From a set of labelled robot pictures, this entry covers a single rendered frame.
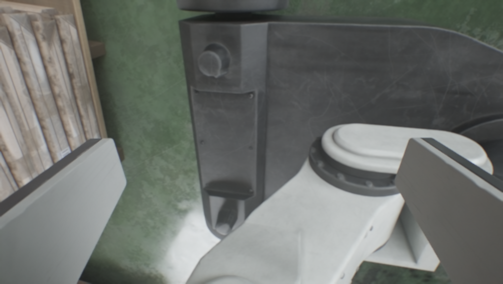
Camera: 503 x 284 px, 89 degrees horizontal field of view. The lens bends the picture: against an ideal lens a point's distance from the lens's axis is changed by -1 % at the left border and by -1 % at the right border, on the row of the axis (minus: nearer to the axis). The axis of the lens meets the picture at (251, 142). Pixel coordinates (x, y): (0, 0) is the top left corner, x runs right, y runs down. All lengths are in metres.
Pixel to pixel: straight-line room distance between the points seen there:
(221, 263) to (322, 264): 0.10
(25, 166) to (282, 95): 0.52
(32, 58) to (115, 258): 1.03
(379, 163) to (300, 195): 0.10
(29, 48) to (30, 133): 0.17
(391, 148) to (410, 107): 0.15
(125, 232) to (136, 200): 0.22
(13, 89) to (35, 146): 0.13
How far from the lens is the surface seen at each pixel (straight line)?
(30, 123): 0.69
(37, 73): 0.67
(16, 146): 0.66
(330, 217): 0.32
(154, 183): 0.97
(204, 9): 0.45
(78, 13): 0.72
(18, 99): 0.66
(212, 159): 0.55
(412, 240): 0.50
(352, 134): 0.38
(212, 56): 0.40
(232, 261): 0.23
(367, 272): 1.10
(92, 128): 0.78
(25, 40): 0.65
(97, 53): 0.79
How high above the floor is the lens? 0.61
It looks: 57 degrees down
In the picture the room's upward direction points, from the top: 159 degrees counter-clockwise
